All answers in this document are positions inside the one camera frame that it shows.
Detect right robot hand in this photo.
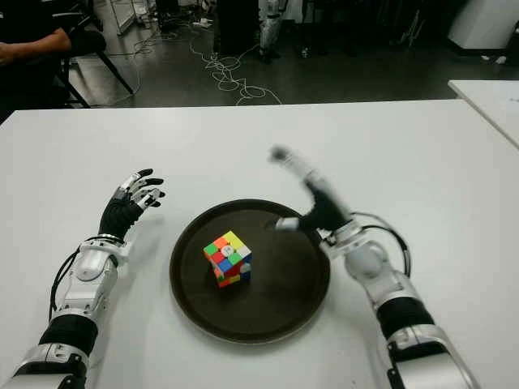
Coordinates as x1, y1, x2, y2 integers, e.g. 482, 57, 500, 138
267, 145, 354, 237

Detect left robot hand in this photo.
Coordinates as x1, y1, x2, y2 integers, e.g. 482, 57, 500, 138
98, 168, 167, 245

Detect dark brown round plate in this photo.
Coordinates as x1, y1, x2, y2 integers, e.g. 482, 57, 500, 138
169, 199, 332, 344

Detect multicoloured Rubik's cube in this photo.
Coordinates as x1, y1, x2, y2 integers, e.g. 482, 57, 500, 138
203, 230, 254, 289

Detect person's bare forearm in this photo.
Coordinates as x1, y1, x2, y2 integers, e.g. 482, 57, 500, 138
0, 27, 73, 66

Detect black chair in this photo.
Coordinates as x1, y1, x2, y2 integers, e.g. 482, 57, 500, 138
56, 0, 135, 109

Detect seated person black clothes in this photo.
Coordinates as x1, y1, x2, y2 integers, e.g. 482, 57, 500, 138
0, 0, 109, 118

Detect silver humanoid robot legs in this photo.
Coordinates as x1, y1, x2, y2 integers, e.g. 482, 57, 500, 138
258, 0, 285, 64

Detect white side table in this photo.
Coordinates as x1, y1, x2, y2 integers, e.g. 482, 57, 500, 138
447, 79, 519, 149

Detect black cabinet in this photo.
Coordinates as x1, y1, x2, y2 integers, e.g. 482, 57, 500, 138
217, 0, 260, 56

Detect white board panel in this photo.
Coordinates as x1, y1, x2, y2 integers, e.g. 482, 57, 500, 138
92, 0, 137, 36

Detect white cabinet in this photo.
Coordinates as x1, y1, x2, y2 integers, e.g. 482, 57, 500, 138
445, 0, 519, 52

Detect right arm black cables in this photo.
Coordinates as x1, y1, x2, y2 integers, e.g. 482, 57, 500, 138
352, 212, 413, 279

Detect arm black cables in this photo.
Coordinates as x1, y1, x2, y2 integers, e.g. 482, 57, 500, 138
352, 212, 413, 279
48, 250, 80, 321

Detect left arm black cables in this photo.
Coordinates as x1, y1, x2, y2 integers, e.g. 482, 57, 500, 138
48, 250, 80, 321

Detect white tangled floor cable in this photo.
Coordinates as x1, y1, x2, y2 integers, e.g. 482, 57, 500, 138
188, 24, 283, 106

